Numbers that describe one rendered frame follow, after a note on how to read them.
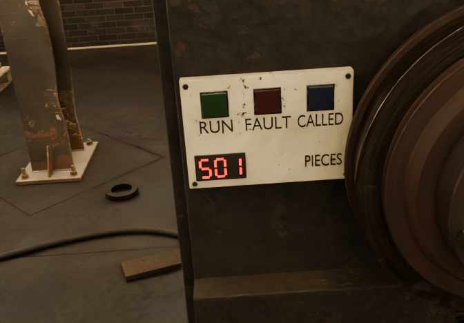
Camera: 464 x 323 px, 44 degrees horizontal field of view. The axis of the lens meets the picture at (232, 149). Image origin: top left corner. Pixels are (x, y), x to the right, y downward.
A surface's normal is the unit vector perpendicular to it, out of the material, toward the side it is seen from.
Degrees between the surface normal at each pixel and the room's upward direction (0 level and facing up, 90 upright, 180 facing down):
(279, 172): 90
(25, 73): 90
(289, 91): 90
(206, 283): 0
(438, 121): 59
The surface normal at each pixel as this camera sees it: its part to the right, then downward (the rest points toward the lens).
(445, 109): -0.69, -0.32
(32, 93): 0.02, 0.39
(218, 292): -0.06, -0.92
